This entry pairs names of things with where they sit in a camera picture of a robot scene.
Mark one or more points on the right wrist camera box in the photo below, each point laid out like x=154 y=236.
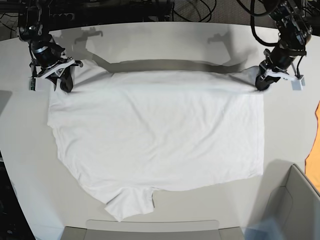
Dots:
x=32 y=84

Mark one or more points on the grey cardboard box front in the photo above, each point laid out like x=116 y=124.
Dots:
x=183 y=230

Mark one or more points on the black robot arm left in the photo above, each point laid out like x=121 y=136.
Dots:
x=294 y=34

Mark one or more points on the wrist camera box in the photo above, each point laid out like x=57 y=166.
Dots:
x=298 y=83
x=32 y=84

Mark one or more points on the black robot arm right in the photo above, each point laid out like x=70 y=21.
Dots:
x=34 y=24

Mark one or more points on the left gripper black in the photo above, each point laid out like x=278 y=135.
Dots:
x=278 y=64

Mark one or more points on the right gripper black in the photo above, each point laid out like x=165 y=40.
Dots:
x=48 y=61

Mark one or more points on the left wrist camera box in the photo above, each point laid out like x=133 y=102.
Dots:
x=298 y=83

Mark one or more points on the grey cardboard box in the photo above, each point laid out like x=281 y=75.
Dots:
x=183 y=230
x=293 y=210

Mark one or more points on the orange cloth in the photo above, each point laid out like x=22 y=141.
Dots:
x=312 y=162

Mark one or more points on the grey cardboard box right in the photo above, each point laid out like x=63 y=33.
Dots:
x=293 y=210

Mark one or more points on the white T-shirt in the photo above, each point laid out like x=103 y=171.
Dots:
x=123 y=136

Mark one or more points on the blue translucent object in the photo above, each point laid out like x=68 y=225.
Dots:
x=267 y=229

